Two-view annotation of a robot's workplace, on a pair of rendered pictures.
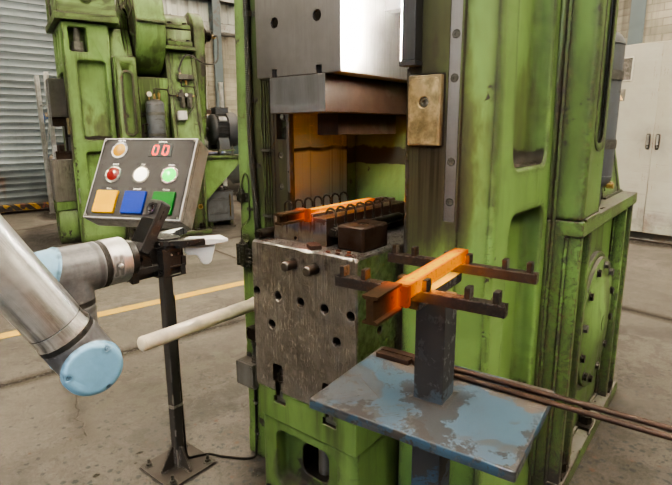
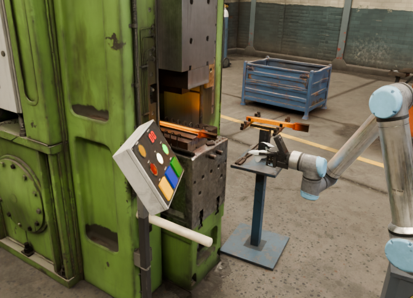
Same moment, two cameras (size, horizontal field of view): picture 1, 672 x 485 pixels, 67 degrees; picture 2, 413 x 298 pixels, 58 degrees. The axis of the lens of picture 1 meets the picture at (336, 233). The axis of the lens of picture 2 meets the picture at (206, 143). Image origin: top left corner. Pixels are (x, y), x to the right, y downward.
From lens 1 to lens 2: 2.62 m
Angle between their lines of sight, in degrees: 92
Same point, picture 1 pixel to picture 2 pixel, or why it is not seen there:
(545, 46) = not seen: hidden behind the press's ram
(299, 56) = (200, 58)
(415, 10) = not seen: hidden behind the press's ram
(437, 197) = (210, 105)
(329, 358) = (219, 185)
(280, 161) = (152, 117)
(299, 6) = (201, 33)
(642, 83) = not seen: outside the picture
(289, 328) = (206, 187)
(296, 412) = (206, 223)
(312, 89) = (204, 73)
